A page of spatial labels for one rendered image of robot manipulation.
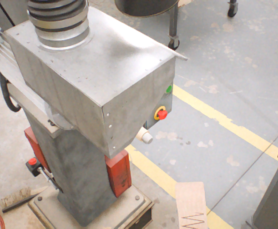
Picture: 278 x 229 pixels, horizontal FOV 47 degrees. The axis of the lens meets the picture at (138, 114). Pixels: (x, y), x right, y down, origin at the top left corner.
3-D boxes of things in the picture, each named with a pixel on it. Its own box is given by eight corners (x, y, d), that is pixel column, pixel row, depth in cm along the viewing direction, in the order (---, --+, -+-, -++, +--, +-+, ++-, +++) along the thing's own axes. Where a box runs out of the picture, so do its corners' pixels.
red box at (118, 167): (88, 171, 182) (76, 131, 155) (104, 158, 188) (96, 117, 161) (117, 199, 170) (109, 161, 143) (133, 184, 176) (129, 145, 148)
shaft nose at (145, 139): (145, 131, 77) (149, 133, 80) (140, 140, 78) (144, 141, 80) (151, 136, 76) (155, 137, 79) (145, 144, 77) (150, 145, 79)
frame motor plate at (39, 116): (-1, 86, 118) (-5, 78, 115) (53, 57, 128) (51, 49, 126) (54, 139, 100) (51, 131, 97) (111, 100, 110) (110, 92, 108)
